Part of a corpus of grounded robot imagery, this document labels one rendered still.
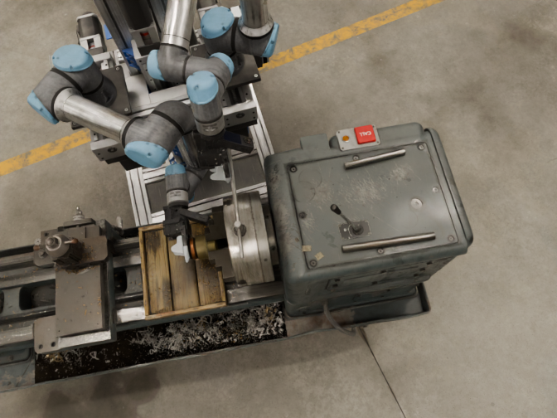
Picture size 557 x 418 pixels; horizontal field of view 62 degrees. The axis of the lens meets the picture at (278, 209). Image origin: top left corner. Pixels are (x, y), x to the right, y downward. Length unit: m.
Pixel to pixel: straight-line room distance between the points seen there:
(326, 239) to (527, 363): 1.72
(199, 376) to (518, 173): 2.22
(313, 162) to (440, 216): 0.43
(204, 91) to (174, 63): 0.16
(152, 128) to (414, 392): 1.91
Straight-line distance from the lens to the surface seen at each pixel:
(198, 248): 1.58
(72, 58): 1.72
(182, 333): 2.07
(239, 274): 1.50
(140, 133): 1.44
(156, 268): 1.85
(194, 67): 1.27
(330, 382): 2.62
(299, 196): 1.47
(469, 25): 3.73
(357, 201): 1.47
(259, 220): 1.46
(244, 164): 2.69
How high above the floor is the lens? 2.61
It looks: 69 degrees down
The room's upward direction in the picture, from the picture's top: 4 degrees counter-clockwise
